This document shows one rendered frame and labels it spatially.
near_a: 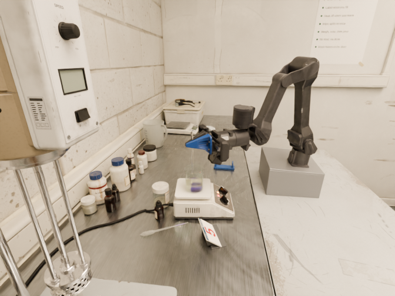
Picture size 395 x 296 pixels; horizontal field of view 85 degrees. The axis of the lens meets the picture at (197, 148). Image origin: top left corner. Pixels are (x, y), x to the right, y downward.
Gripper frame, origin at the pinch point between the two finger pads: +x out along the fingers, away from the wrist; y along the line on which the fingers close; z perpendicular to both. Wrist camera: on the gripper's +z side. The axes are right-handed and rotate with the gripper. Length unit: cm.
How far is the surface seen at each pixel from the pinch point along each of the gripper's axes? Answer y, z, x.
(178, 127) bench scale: 86, 21, -17
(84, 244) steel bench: -2.7, 25.1, 35.4
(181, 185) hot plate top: 4.8, 16.7, 4.1
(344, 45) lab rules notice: 83, -33, -158
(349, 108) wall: 76, 18, -172
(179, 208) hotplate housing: -2.1, 20.7, 6.8
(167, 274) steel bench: -20.0, 25.4, 15.1
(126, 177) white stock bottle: 22.6, 19.5, 22.0
